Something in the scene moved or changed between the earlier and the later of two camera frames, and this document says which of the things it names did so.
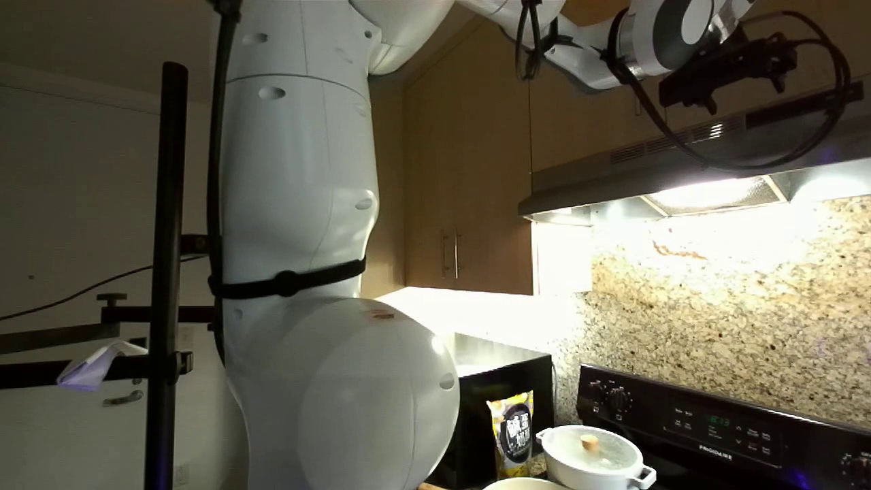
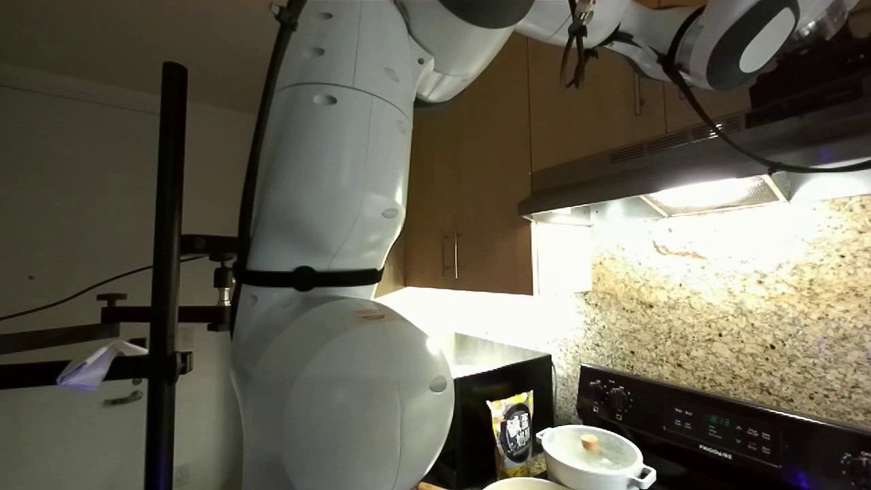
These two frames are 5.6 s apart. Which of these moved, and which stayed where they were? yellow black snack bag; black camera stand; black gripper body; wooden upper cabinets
Moved: black gripper body
Stayed: yellow black snack bag; wooden upper cabinets; black camera stand
